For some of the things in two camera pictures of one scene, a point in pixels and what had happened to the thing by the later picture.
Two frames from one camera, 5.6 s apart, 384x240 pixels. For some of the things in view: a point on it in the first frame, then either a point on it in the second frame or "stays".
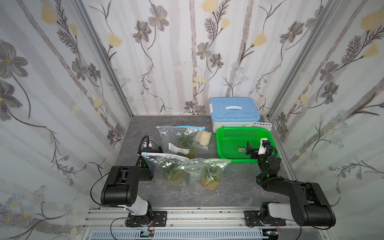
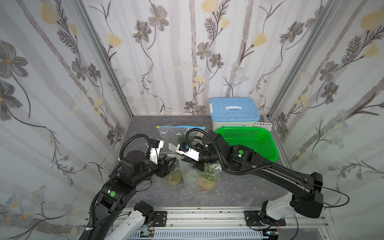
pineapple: x=172 y=175 stays
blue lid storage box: x=233 y=112 stays
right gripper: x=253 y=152 → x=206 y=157
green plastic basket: x=231 y=142 stays
